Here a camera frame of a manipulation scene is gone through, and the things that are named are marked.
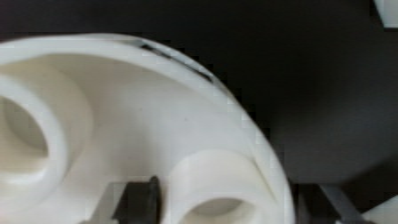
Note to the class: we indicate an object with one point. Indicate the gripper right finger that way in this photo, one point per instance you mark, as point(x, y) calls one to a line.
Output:
point(324, 206)

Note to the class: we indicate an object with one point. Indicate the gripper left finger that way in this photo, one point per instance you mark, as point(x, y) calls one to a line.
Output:
point(130, 203)

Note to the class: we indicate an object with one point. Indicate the white stool leg with tag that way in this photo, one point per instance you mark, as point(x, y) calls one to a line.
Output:
point(387, 11)

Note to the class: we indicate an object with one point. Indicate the white U-shaped fence frame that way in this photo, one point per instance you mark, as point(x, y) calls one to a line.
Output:
point(382, 214)

